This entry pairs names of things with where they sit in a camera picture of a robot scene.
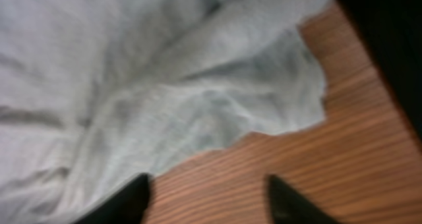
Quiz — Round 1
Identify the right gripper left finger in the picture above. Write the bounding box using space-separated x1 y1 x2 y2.
75 173 150 224

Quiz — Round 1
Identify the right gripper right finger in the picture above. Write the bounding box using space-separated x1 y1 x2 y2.
267 175 340 224

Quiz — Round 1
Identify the light blue t-shirt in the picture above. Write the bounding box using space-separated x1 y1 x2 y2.
1 0 333 223

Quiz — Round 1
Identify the black garment on right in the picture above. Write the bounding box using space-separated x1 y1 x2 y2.
338 0 421 134

